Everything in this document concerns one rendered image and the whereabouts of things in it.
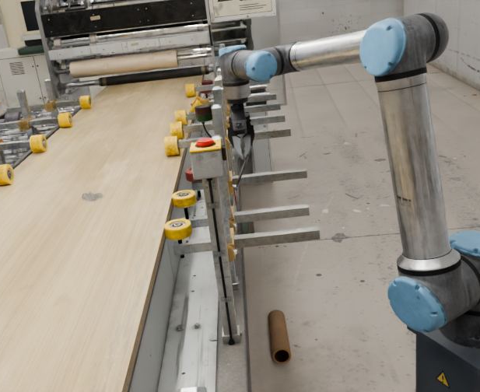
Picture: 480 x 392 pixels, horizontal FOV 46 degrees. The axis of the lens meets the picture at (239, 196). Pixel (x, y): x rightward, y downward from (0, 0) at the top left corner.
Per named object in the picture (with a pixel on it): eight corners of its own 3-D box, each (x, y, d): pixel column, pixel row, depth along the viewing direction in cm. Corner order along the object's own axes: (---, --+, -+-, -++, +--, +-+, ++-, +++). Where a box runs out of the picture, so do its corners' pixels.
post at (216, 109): (236, 225, 221) (221, 103, 204) (236, 229, 218) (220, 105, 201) (226, 225, 221) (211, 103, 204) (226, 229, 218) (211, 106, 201)
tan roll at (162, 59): (247, 57, 434) (245, 40, 429) (247, 59, 422) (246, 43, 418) (61, 78, 437) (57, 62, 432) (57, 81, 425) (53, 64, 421)
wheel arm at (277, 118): (285, 120, 262) (284, 112, 260) (285, 122, 258) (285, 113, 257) (176, 132, 263) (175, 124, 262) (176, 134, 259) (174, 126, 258)
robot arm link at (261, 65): (282, 47, 174) (258, 46, 184) (251, 54, 168) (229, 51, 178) (285, 78, 177) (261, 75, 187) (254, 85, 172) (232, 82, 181)
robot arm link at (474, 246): (519, 296, 151) (523, 236, 145) (479, 321, 142) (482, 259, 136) (468, 275, 163) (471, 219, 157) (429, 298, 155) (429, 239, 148)
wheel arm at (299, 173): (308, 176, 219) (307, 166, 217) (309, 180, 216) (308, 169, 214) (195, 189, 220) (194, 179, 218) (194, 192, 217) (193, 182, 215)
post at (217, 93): (234, 197, 244) (221, 85, 227) (234, 200, 240) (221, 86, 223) (226, 197, 244) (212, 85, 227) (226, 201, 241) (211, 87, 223)
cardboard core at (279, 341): (283, 309, 270) (290, 347, 242) (285, 323, 273) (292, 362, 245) (267, 310, 271) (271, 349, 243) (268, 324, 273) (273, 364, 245)
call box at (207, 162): (225, 170, 135) (221, 138, 132) (225, 180, 128) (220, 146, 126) (195, 173, 135) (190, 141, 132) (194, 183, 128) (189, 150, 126)
